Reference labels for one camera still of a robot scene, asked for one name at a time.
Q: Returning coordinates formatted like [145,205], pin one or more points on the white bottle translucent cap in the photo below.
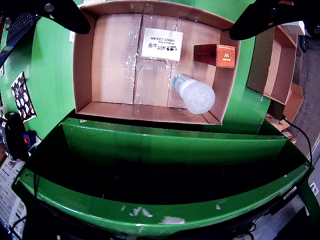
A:
[197,96]

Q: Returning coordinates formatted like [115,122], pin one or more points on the blue red small package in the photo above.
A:
[30,138]

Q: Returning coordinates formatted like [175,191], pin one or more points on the shallow cardboard tray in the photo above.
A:
[112,75]

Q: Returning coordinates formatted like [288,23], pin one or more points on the tall white product box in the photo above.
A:
[296,27]

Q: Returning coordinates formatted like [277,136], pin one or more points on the divided cardboard box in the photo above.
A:
[277,75]

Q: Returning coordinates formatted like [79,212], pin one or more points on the printed white paper sheet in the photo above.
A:
[8,190]

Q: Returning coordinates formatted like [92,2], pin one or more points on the cow print hand cream box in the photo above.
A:
[162,43]

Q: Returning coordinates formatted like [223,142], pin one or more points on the green metal shelf rack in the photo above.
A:
[162,150]

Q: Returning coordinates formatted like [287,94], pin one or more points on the dark red carton box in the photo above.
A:
[215,56]

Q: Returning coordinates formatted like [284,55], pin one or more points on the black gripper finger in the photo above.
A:
[262,17]
[62,15]

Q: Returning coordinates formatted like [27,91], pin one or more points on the black keyboard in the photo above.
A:
[20,27]

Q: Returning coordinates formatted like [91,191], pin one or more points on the black picture sticker sheet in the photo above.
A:
[23,97]

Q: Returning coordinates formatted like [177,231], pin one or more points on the black rounded device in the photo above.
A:
[16,137]

